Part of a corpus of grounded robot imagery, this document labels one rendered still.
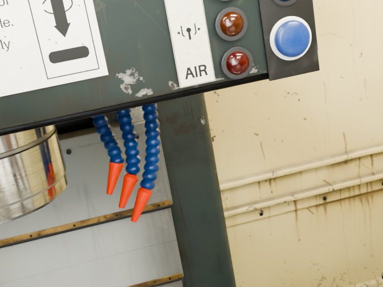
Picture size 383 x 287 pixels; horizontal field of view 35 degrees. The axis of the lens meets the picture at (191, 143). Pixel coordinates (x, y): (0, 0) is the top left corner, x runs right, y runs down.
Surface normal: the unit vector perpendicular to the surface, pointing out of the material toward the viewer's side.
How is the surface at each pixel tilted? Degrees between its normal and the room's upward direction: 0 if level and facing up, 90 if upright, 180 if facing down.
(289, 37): 88
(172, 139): 90
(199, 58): 90
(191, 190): 90
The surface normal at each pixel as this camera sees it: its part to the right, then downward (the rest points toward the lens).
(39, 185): 0.78, 0.06
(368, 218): 0.20, 0.26
